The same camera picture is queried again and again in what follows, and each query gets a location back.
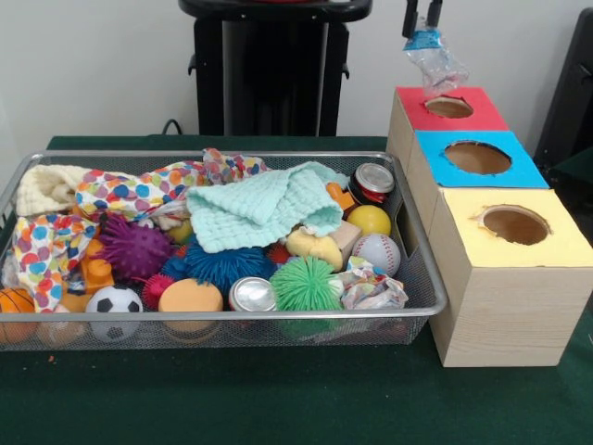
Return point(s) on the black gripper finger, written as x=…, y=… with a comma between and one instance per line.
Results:
x=411, y=18
x=434, y=14

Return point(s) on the crushed clear plastic bottle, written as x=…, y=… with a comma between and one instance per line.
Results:
x=437, y=65

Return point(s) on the mint green cloth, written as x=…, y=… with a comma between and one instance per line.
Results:
x=255, y=208

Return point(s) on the wooden box with three holes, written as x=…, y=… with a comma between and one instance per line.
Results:
x=509, y=306

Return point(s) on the shallow clear mesh bin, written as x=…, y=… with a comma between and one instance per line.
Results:
x=278, y=331

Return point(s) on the black chair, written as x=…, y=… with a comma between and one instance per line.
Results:
x=570, y=83

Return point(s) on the yellow ball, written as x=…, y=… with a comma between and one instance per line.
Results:
x=370, y=220

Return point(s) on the dark green side tablecloth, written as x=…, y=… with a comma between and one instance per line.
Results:
x=579, y=171

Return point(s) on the white baseball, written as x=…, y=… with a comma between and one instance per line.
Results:
x=376, y=254

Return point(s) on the green spiky ball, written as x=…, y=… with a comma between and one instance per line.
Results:
x=306, y=285

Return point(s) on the blue spiky ball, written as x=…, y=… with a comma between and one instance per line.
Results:
x=222, y=266

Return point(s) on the polka dot cloth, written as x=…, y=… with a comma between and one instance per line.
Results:
x=129, y=190

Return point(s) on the orange foam ball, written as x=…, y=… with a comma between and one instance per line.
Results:
x=190, y=296

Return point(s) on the purple spiky ball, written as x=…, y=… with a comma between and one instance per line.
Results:
x=134, y=248

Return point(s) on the cream knitted cloth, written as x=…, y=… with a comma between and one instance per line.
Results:
x=41, y=185

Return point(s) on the black and white soccer ball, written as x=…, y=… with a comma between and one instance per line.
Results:
x=113, y=303

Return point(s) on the small orange basketball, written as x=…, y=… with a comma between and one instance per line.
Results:
x=14, y=301

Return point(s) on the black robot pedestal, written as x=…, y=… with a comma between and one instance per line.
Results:
x=278, y=69

